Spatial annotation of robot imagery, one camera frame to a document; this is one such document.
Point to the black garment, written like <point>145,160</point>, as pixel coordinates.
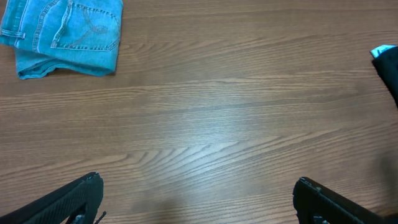
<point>386,67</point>

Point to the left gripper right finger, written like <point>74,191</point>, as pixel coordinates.
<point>315,203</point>

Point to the light blue denim jeans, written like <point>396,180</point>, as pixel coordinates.
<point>79,35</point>

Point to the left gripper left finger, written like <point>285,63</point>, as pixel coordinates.
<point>75,203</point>

